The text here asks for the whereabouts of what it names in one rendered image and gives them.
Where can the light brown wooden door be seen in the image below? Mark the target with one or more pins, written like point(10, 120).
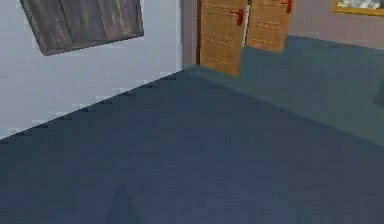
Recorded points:
point(268, 28)
point(220, 40)

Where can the gold framed wall picture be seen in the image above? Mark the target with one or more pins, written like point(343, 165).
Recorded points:
point(360, 6)

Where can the grey wooden wall panel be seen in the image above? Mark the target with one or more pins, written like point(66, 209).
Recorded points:
point(83, 23)

